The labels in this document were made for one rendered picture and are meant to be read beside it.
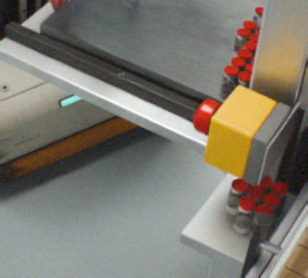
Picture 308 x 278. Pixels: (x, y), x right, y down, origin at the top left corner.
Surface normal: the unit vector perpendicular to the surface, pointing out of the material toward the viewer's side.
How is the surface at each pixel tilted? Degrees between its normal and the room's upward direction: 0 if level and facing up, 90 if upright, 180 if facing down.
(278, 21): 90
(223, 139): 90
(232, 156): 90
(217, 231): 0
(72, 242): 0
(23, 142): 90
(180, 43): 0
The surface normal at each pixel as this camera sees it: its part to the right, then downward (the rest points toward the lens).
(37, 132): 0.59, 0.57
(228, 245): 0.07, -0.75
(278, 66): -0.51, 0.54
